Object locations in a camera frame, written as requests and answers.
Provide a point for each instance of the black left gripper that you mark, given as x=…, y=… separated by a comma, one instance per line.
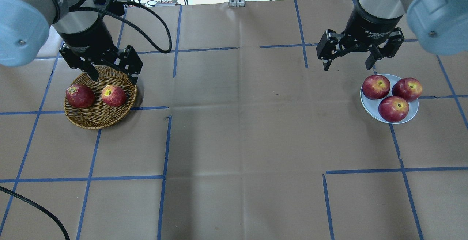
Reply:
x=89, y=40

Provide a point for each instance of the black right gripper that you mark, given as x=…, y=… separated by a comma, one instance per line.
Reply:
x=368, y=25

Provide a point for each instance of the red yellow apple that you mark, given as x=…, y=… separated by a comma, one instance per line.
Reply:
x=113, y=95

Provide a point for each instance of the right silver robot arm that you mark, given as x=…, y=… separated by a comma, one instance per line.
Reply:
x=440, y=27

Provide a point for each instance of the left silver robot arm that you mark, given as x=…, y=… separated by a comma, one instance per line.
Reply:
x=25, y=26

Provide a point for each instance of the red apple on plate left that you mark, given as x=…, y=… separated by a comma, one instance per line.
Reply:
x=376, y=87

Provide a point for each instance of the red apple on plate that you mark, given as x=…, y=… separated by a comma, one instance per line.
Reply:
x=393, y=109
x=376, y=87
x=408, y=88

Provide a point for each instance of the dark red apple in basket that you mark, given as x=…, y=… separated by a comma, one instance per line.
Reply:
x=80, y=96

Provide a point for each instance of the woven wicker basket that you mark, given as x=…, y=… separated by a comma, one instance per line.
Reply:
x=100, y=115

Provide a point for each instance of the light blue plate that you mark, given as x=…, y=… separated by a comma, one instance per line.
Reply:
x=371, y=106

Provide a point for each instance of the red apple on plate front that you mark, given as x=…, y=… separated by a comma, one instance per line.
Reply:
x=393, y=109

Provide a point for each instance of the red apple on plate right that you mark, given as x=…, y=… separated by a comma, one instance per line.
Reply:
x=408, y=88

